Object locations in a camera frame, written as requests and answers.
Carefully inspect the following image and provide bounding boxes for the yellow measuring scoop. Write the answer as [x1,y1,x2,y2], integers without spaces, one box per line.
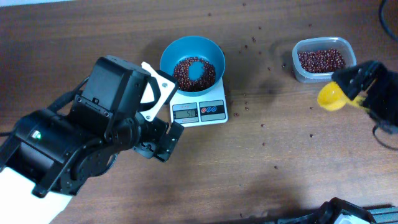
[317,82,368,111]

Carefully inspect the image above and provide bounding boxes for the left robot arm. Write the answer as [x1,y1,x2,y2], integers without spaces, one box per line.
[1,55,184,223]

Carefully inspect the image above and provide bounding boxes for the white digital kitchen scale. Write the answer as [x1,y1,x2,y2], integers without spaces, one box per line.
[170,79,228,128]

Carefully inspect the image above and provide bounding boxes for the red beans in bowl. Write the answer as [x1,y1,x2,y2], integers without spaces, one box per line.
[173,57,216,92]

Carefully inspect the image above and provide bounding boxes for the clear plastic container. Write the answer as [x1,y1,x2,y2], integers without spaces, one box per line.
[292,37,357,83]

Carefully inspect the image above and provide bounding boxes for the black left camera cable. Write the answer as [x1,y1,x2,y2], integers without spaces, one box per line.
[0,76,91,138]

